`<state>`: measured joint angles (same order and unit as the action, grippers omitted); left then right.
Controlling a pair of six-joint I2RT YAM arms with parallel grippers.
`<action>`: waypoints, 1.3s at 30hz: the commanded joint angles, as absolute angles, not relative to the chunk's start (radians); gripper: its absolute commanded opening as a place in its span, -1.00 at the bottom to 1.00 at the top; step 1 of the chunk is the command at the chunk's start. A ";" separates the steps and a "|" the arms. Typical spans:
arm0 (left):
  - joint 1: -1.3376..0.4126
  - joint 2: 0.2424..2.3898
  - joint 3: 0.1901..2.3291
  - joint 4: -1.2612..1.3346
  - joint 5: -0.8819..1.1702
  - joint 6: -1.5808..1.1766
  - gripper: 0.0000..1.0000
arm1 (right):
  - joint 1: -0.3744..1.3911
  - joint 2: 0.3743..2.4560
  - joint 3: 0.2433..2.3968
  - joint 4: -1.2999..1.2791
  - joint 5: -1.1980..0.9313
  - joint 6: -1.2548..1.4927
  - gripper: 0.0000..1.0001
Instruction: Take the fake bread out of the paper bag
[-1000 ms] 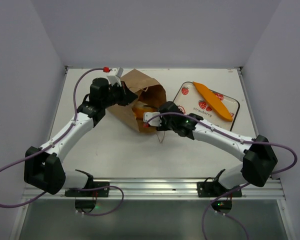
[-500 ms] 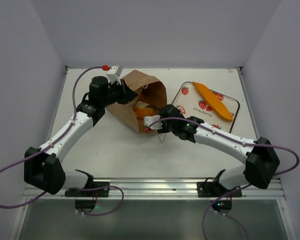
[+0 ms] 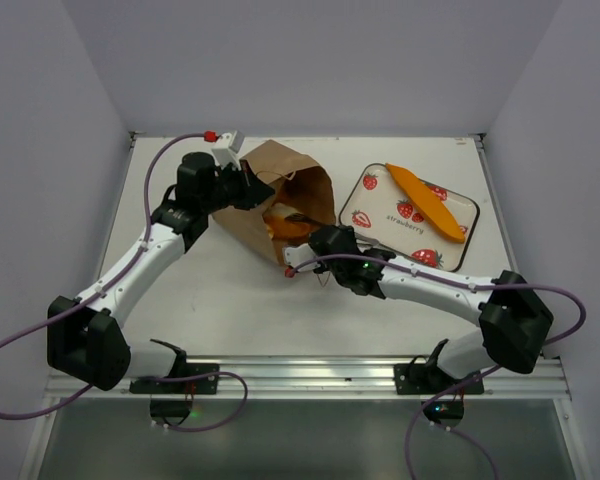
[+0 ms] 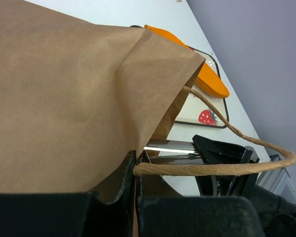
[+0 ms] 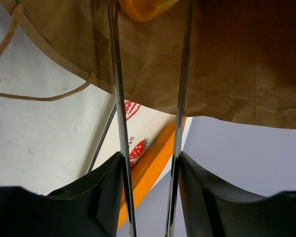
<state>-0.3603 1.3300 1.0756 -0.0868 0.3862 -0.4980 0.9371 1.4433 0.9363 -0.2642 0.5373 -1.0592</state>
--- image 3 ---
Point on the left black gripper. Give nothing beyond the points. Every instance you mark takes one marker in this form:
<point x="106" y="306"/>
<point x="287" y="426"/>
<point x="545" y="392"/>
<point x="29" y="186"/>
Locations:
<point x="253" y="191"/>

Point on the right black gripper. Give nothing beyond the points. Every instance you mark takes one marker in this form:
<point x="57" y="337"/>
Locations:
<point x="325" y="240"/>

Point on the round orange fake bread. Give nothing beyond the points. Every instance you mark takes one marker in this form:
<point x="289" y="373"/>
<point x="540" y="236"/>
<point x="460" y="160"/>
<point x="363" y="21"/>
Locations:
<point x="281" y="225"/>

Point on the brown paper bag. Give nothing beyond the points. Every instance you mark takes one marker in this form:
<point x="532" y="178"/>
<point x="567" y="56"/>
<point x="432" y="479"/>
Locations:
<point x="298" y="180"/>

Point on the long orange fake baguette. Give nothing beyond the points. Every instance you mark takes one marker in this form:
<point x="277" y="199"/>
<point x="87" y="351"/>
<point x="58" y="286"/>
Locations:
<point x="427" y="203"/>

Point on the metal tongs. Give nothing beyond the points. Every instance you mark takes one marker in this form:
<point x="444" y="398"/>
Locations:
<point x="299" y="217"/>

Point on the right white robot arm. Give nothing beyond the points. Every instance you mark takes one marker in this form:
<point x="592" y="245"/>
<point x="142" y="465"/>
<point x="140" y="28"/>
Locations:
<point x="510" y="320"/>

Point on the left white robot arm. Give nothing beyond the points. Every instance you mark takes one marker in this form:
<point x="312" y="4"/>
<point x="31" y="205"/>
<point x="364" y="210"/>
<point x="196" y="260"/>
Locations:
<point x="85" y="337"/>

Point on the strawberry print tray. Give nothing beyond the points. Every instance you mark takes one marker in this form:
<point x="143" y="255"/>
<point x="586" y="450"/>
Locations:
<point x="382" y="215"/>

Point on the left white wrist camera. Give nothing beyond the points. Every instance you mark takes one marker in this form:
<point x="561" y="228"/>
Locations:
<point x="227" y="147"/>

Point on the aluminium front rail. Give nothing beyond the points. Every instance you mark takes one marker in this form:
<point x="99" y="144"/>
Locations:
<point x="372" y="378"/>

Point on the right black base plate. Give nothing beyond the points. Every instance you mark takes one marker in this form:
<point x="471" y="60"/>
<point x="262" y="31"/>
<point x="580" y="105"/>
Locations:
<point x="419" y="376"/>

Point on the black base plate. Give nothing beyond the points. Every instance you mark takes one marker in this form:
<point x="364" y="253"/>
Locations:
<point x="185" y="379"/>
<point x="419" y="376"/>

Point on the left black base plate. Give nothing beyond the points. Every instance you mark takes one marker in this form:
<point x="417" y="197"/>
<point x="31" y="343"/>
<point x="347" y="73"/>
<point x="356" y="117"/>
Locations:
<point x="185" y="379"/>

